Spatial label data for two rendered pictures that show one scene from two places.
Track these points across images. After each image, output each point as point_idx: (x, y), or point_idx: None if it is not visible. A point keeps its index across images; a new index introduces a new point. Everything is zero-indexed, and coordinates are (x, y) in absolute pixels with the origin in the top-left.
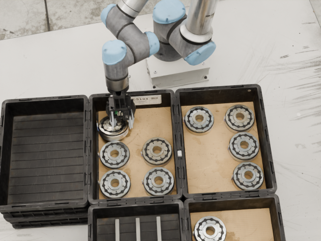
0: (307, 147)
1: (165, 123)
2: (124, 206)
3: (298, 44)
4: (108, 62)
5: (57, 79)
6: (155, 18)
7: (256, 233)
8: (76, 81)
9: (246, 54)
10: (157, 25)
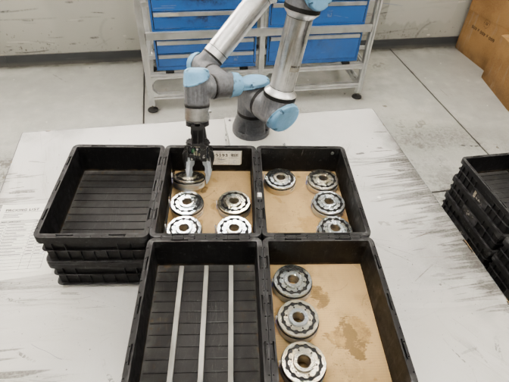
0: (391, 224)
1: (245, 183)
2: (192, 241)
3: (372, 145)
4: (189, 83)
5: None
6: None
7: (347, 289)
8: None
9: None
10: (242, 94)
